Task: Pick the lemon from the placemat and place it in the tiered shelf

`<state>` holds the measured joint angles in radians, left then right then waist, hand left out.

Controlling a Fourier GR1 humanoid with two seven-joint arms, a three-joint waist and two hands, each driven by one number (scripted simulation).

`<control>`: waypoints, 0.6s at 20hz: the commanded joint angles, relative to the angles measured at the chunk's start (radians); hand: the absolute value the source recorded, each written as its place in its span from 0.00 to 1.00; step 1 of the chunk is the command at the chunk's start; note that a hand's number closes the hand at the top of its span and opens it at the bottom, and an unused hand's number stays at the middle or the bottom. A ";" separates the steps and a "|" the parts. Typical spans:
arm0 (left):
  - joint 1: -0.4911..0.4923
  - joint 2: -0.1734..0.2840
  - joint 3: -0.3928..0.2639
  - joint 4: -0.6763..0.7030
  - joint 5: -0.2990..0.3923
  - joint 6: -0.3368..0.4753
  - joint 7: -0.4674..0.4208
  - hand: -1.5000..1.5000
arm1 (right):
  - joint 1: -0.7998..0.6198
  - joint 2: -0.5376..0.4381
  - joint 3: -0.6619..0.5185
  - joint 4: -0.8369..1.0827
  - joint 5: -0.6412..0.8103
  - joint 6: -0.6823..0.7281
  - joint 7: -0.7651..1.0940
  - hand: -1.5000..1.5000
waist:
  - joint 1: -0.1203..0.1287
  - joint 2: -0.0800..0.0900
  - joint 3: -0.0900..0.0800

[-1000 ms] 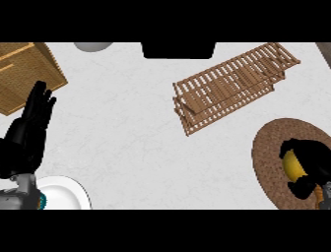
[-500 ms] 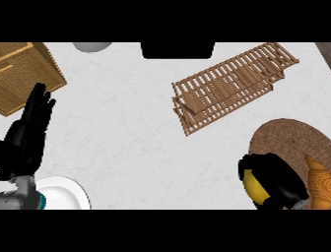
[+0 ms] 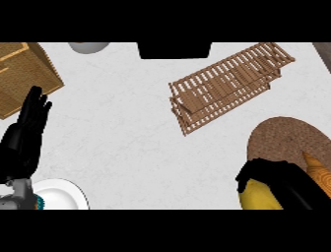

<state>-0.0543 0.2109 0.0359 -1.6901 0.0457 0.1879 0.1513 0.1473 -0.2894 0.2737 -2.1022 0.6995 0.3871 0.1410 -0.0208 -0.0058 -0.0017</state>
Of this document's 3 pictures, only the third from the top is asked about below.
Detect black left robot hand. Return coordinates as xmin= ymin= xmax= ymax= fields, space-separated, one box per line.
xmin=0 ymin=86 xmax=53 ymax=185

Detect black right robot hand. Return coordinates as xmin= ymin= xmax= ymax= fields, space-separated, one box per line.
xmin=234 ymin=157 xmax=331 ymax=211

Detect yellow lemon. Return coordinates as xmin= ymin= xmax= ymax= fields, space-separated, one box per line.
xmin=237 ymin=178 xmax=286 ymax=211

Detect brown round cork placemat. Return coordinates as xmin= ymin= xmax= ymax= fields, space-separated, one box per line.
xmin=246 ymin=116 xmax=331 ymax=211

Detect wooden slatted tiered shelf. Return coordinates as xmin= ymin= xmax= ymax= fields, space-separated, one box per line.
xmin=167 ymin=42 xmax=296 ymax=137

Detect orange wooden wedge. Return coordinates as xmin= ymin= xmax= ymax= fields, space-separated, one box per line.
xmin=301 ymin=151 xmax=331 ymax=202

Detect wicker basket box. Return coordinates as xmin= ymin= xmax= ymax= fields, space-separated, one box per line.
xmin=0 ymin=42 xmax=67 ymax=121

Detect white plate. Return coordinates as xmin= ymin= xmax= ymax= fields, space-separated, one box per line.
xmin=31 ymin=178 xmax=92 ymax=211

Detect teal object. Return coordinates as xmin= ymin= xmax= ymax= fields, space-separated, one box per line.
xmin=34 ymin=193 xmax=46 ymax=211

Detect grey bowl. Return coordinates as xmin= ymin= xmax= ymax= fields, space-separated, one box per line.
xmin=67 ymin=42 xmax=113 ymax=55

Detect black appliance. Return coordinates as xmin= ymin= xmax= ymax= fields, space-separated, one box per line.
xmin=136 ymin=42 xmax=213 ymax=60

